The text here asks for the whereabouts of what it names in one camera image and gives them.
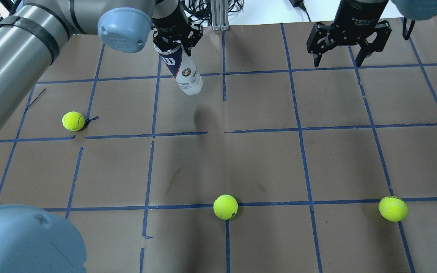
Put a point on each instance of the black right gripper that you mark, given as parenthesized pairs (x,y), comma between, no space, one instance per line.
(358,16)

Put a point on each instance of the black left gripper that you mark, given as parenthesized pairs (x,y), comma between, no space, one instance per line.
(170,21)

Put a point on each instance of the clear Wilson tennis ball can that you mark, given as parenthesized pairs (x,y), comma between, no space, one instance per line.
(182,68)

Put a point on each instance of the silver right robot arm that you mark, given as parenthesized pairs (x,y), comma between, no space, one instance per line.
(413,11)

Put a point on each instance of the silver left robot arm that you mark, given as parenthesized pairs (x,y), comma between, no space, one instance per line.
(33,240)

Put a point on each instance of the yellow tennis ball by tape knot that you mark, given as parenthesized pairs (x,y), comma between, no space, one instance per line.
(73,121)

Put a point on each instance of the yellow tennis ball near base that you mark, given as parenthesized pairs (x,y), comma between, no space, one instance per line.
(393,209)

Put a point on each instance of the yellow tennis ball centre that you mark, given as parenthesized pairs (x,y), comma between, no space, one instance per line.
(225,207)

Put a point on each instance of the black power adapter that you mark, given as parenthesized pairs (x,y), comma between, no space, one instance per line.
(298,4)

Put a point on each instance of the brown paper table cover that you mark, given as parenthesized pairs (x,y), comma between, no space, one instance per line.
(307,153)

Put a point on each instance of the aluminium frame post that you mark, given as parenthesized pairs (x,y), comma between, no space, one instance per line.
(219,14)

